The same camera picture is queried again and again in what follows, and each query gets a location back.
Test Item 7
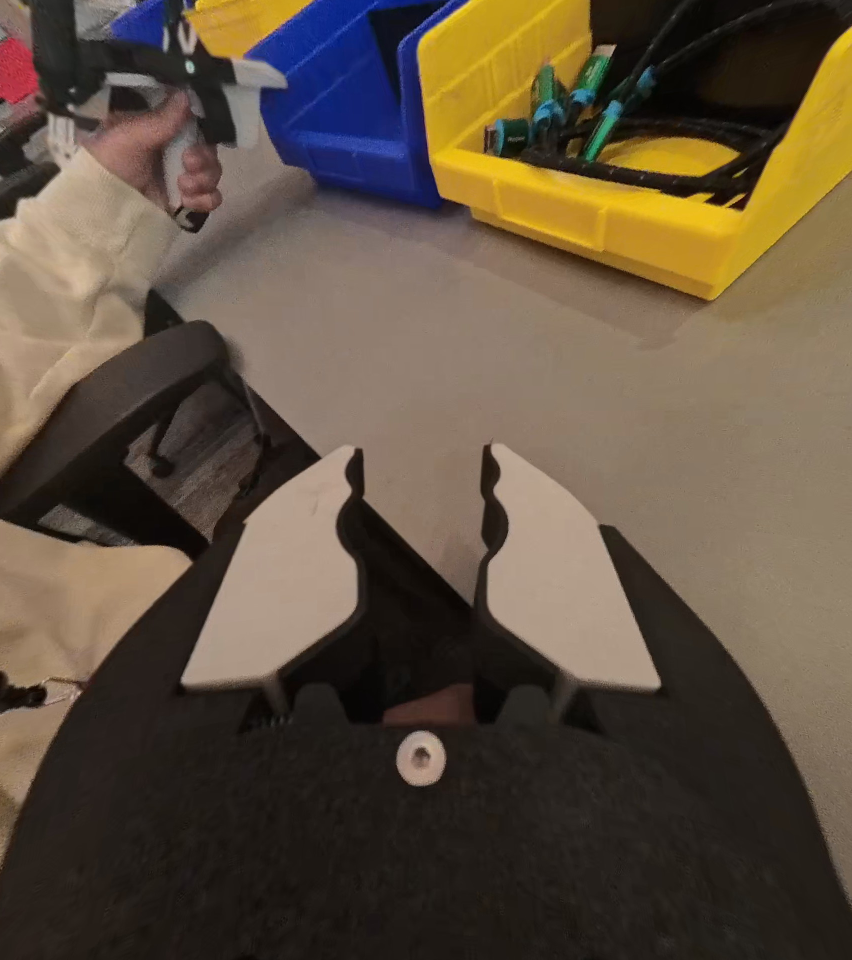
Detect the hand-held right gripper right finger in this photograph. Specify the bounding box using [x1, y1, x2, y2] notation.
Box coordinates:
[473, 442, 663, 727]

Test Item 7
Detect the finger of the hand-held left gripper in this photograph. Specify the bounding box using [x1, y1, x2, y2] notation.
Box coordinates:
[223, 88, 267, 149]
[204, 58, 288, 91]

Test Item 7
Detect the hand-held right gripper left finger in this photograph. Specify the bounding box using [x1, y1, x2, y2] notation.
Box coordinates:
[180, 445, 367, 727]

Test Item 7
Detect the blue plastic bin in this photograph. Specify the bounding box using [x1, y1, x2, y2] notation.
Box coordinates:
[246, 0, 468, 210]
[109, 0, 198, 46]

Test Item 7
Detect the pile of braided cables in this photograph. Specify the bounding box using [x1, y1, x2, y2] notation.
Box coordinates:
[482, 0, 852, 210]

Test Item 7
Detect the yellow plastic bin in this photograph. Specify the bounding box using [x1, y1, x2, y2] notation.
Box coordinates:
[184, 0, 315, 60]
[417, 0, 852, 301]

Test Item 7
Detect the person's left forearm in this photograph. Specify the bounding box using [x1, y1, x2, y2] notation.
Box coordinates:
[0, 150, 181, 511]

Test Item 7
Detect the grey desk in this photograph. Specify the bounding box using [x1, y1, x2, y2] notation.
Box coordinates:
[148, 0, 852, 960]

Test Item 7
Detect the black desk chair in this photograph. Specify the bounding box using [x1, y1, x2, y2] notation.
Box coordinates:
[0, 292, 322, 560]

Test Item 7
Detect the person's left hand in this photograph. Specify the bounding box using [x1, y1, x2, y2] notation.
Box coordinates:
[84, 93, 223, 215]

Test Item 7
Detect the red tool case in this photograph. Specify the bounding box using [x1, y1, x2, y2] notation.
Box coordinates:
[0, 37, 41, 106]

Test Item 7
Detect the person's cream sweatshirt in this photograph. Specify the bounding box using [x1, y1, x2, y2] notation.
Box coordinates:
[0, 498, 195, 924]

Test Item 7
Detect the black divider panel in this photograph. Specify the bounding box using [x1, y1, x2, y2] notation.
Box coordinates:
[589, 0, 852, 125]

